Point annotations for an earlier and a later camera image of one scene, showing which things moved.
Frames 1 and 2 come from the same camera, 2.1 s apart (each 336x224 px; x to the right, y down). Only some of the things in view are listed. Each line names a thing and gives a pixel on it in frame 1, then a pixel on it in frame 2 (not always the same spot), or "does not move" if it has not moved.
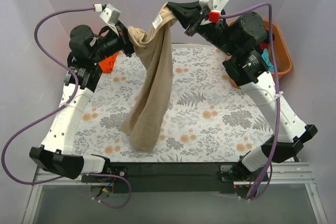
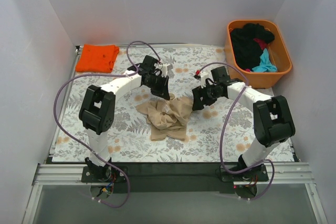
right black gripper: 195,21 -> 203,95
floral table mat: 210,118 does not move
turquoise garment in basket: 265,57 does not move
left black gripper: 125,41 -> 159,84
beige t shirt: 154,44 -> 167,118
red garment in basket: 263,45 does not move
